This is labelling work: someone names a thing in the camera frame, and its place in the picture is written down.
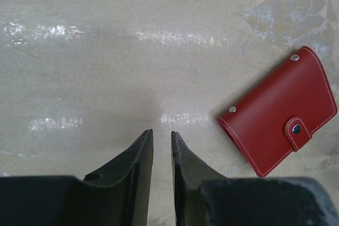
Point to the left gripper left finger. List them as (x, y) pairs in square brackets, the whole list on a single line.
[(117, 193)]

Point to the red leather card holder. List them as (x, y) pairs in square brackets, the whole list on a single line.
[(279, 115)]

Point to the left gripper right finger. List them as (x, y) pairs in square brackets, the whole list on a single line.
[(202, 196)]

